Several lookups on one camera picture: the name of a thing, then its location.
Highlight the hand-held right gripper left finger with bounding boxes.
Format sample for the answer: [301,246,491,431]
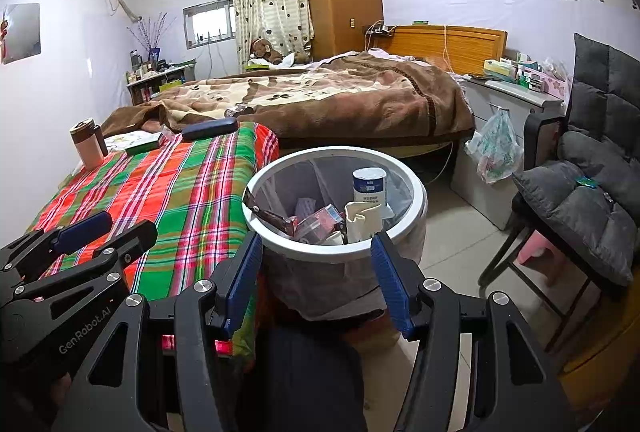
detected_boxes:
[52,232,264,432]

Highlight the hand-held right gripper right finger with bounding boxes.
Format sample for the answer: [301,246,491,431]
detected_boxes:
[371,232,565,432]

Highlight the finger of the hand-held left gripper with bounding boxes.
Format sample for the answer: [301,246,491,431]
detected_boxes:
[0,211,113,273]
[0,219,158,307]

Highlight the cream paper bag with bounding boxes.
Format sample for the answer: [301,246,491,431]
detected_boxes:
[344,199,388,243]

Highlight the brown foil wrapper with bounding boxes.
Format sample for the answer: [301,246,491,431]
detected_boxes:
[252,204,298,235]

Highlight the white round waste bin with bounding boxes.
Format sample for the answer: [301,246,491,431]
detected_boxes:
[242,147,428,317]

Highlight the clear red-label plastic bottle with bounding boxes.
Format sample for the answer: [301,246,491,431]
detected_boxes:
[295,204,346,243]

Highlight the white blue-label paper cup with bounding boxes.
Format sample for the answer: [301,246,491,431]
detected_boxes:
[352,167,388,207]

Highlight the plaid red green tablecloth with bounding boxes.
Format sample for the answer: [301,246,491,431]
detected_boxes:
[27,122,280,358]

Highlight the pink insulated mug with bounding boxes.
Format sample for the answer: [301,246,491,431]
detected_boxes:
[69,121,109,171]

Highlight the floral bed sheet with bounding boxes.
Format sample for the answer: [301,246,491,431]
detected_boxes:
[102,131,166,150]

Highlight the green white medicine box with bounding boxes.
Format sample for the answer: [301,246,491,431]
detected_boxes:
[125,133,167,157]

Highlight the person's dark trouser leg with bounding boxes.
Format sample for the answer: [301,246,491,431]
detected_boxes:
[235,324,368,432]

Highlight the dark blue glasses case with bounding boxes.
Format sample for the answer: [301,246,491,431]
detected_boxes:
[181,118,239,143]

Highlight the pink plastic stool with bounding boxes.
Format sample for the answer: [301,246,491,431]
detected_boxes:
[515,232,551,267]

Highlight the cluttered white shelf desk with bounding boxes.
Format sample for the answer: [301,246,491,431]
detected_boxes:
[126,59,197,105]

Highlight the hanging clear plastic bag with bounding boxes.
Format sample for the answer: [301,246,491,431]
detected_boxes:
[464,108,524,185]

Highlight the row of toiletry bottles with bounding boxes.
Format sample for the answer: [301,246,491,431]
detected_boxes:
[127,49,166,80]

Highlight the brown patterned blanket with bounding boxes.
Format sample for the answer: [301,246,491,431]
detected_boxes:
[101,52,476,150]

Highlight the vase with dry branches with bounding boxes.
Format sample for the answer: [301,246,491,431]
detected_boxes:
[126,12,176,62]

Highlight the black chair grey cushions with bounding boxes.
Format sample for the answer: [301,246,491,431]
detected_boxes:
[479,33,640,353]

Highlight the white bedside cabinet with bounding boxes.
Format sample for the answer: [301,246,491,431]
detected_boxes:
[450,76,566,233]

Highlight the orange round object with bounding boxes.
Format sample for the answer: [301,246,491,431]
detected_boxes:
[560,307,633,413]

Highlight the brown teddy bear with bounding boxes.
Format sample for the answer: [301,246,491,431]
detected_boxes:
[249,38,283,64]

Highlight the barred window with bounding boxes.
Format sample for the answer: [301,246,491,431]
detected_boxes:
[182,0,237,50]

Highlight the pile of small boxes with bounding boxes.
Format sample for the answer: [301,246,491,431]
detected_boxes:
[482,53,571,95]

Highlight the wooden bed headboard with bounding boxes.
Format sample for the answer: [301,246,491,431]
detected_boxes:
[367,24,508,77]

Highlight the heart print curtain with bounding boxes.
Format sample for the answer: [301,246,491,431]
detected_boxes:
[231,0,315,67]

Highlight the square wall mirror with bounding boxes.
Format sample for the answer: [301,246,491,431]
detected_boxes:
[0,3,41,65]

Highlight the air conditioner hose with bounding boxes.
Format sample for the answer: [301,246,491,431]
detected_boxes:
[107,0,143,22]

